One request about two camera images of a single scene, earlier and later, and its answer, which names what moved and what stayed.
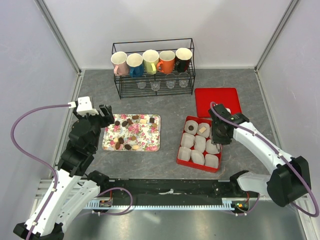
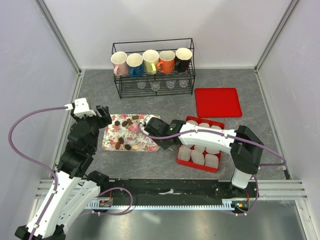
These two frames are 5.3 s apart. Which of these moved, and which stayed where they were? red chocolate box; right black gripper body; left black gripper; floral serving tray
Moved: right black gripper body
Stayed: floral serving tray; left black gripper; red chocolate box
